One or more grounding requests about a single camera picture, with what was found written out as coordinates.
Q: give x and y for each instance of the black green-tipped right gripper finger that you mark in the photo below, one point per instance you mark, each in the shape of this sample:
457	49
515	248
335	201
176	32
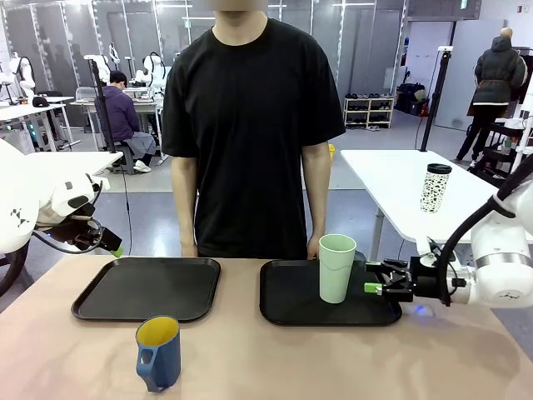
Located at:
389	289
389	268

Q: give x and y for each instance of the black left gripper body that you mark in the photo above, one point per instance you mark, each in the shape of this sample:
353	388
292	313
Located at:
79	233

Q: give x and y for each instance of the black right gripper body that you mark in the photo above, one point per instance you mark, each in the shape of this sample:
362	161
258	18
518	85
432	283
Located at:
425	279

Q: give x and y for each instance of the tall pale green cup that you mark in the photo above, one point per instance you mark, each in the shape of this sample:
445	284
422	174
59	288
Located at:
336	271

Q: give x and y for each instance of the person's left forearm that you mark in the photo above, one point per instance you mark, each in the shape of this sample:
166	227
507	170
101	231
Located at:
315	191

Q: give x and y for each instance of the person's right forearm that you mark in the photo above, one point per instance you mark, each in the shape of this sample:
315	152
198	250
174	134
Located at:
185	200

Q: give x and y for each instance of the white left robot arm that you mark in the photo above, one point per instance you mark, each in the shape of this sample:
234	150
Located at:
25	204

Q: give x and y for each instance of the person's right hand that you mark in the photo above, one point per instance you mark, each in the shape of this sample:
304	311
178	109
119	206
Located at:
189	250

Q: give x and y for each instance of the person's left hand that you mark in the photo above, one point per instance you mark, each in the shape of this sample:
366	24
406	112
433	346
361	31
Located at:
313	249

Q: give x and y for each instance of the black plastic tray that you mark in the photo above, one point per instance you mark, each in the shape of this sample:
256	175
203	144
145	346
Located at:
145	287
291	296

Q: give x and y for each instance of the white table grey leg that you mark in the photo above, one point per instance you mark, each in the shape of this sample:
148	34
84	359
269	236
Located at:
83	162

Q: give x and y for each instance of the large white table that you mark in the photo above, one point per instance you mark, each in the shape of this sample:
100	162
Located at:
387	183

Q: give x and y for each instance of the white black-spotted travel tumbler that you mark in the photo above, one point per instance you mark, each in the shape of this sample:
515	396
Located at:
435	187

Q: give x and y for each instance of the seated person purple hoodie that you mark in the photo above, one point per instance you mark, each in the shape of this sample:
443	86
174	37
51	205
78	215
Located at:
121	116

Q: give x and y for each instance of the blue mug yellow inside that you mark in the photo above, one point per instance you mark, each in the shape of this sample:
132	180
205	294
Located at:
160	358

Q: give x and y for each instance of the yellow plastic basket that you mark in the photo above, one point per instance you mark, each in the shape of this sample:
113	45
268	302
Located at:
332	152

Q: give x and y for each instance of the white background desk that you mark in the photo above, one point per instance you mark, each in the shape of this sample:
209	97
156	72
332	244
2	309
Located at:
37	110

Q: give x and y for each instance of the black cap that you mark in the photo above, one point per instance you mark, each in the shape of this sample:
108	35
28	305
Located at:
40	101

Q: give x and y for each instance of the black shelf cart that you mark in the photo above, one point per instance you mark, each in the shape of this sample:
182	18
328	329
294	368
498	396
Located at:
499	154

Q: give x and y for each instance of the white shoe rack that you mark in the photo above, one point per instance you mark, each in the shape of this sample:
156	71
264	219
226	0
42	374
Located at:
369	112

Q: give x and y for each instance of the white humanoid robot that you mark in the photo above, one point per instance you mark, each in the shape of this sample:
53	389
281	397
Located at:
25	75

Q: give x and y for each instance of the black bags pile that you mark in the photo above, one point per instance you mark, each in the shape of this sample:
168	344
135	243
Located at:
412	100

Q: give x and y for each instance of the black pole white head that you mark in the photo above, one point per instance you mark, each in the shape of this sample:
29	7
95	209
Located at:
435	100

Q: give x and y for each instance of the person torso black t-shirt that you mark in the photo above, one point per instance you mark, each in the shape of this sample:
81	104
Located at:
254	125

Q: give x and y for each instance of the standing person black jacket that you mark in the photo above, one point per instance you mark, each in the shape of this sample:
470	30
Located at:
495	83

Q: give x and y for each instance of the black camera pole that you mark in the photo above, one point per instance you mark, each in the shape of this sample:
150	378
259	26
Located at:
102	108

